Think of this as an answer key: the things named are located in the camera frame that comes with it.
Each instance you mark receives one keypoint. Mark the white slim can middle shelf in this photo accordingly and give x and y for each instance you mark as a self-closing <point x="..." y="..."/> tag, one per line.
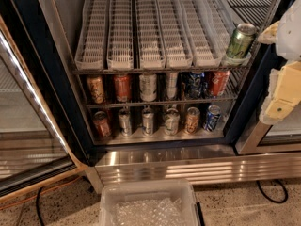
<point x="171" y="85"/>

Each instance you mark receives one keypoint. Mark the tan can shelf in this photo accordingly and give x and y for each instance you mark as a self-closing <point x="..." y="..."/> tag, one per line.
<point x="191" y="120"/>
<point x="95" y="86"/>

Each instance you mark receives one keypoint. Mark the closed glass fridge door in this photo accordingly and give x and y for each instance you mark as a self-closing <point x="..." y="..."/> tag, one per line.
<point x="258" y="137"/>

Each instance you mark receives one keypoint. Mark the silver can bottom shelf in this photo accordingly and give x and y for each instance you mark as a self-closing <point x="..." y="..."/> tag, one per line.
<point x="172" y="118"/>
<point x="147" y="121"/>
<point x="125" y="122"/>

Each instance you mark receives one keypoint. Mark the blue can middle shelf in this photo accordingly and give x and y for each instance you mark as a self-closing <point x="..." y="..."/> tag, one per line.
<point x="193" y="85"/>

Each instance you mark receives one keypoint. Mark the red can middle shelf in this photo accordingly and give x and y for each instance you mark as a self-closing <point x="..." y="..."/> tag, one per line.
<point x="217" y="82"/>

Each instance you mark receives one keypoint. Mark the blue can bottom shelf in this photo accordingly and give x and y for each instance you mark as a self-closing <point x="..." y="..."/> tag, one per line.
<point x="213" y="114"/>

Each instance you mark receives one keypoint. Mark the blue can shelf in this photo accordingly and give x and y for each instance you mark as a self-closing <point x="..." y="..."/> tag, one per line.
<point x="213" y="114"/>
<point x="193" y="85"/>

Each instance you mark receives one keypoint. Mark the green soda can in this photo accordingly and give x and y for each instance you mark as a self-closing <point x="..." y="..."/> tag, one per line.
<point x="241" y="40"/>

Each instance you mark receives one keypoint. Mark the stainless steel fridge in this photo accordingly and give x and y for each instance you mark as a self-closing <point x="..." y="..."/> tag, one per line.
<point x="48" y="32"/>

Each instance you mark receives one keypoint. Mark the clear plastic bin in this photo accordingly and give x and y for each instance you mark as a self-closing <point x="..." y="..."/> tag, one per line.
<point x="150" y="190"/>

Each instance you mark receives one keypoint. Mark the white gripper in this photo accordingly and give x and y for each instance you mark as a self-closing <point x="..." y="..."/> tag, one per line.
<point x="292" y="35"/>

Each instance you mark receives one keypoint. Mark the open glass fridge door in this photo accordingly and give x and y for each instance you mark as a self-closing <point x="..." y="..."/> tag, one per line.
<point x="34" y="151"/>

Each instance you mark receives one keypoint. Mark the tan can bottom shelf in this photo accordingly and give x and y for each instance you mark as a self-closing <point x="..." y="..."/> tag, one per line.
<point x="191" y="120"/>

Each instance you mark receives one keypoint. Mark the silver can shelf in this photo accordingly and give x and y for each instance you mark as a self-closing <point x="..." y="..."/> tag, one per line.
<point x="148" y="87"/>
<point x="172" y="118"/>
<point x="147" y="121"/>
<point x="125" y="122"/>

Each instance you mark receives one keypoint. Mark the silver can middle shelf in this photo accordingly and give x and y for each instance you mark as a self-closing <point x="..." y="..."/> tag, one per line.
<point x="148" y="87"/>

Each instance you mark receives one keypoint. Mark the red can shelf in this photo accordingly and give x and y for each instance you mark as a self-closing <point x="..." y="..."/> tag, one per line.
<point x="102" y="125"/>
<point x="217" y="82"/>

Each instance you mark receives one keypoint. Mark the bubble wrap sheet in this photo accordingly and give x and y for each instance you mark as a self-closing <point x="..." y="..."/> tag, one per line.
<point x="162" y="212"/>

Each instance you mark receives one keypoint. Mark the orange can middle shelf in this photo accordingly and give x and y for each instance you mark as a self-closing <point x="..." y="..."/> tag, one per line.
<point x="122" y="83"/>

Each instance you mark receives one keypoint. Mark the tan can middle shelf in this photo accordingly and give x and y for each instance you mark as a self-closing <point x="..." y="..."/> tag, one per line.
<point x="95" y="86"/>

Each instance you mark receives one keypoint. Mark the red can bottom shelf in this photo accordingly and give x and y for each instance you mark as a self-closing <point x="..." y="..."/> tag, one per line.
<point x="102" y="125"/>

